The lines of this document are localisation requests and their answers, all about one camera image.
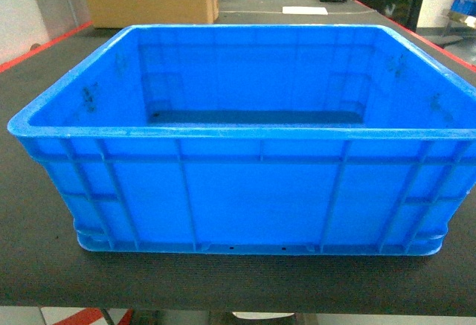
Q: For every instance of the large blue plastic crate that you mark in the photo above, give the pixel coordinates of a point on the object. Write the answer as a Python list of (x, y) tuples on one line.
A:
[(257, 139)]

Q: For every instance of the white flat paper sheet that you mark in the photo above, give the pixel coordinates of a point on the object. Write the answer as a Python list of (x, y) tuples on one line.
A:
[(304, 10)]

